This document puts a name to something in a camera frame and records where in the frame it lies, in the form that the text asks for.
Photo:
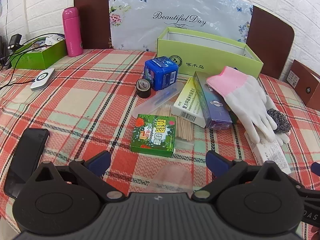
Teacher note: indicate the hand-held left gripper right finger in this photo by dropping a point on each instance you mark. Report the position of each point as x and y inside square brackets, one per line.
[215, 161]

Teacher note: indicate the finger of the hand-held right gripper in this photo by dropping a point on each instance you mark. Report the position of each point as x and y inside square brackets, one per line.
[315, 167]

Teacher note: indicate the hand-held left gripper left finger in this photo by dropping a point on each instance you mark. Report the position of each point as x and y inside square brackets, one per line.
[100, 162]

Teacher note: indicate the bundle of wooden toothpicks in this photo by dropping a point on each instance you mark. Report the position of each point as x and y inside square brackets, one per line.
[183, 130]

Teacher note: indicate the steel wool scrubber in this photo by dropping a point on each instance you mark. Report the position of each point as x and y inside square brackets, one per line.
[281, 122]

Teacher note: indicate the green floral printed box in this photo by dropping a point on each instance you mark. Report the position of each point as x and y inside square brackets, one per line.
[152, 136]

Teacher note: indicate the white and yellow medicine box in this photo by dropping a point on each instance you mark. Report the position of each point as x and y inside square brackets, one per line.
[187, 105]

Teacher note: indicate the white glove with pink cuff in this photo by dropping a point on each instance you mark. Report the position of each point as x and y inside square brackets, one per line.
[247, 97]

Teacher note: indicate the blue plastic cube container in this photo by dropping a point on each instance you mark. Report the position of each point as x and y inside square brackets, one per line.
[160, 75]

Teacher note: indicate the light green cardboard box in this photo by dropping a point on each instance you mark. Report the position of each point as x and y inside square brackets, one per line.
[175, 52]

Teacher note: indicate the clear plastic bag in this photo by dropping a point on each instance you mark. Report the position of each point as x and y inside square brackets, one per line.
[172, 180]

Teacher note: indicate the white printed paper box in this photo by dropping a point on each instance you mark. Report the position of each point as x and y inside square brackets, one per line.
[270, 152]

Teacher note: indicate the long purple and green box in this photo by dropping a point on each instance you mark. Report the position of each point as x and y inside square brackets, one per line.
[212, 105]

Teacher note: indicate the plaid tablecloth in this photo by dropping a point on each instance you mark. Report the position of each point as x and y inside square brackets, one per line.
[75, 105]

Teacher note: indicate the black smartphone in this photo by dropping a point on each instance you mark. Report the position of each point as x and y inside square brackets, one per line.
[25, 155]

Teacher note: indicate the brown cardboard box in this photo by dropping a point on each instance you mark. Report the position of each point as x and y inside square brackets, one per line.
[305, 85]

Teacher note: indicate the clear plastic pen case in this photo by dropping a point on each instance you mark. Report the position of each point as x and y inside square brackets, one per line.
[160, 98]

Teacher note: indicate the black tape roll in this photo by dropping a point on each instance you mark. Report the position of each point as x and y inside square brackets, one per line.
[143, 88]

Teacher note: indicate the white oval electronic device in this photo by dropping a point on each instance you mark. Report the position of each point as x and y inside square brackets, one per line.
[42, 80]

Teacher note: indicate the dark green storage box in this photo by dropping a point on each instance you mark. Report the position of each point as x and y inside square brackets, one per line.
[42, 57]

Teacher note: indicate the small white box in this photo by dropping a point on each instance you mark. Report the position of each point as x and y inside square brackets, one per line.
[53, 40]

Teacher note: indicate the pink thermos bottle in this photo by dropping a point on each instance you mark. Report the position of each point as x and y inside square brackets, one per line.
[72, 32]

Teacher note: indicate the brown wooden headboard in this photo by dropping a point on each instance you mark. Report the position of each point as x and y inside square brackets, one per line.
[270, 37]

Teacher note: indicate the floral plastic sheet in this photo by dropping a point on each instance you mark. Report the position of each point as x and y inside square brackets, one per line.
[140, 30]

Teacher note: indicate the black charger adapter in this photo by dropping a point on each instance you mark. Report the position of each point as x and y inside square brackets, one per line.
[15, 42]

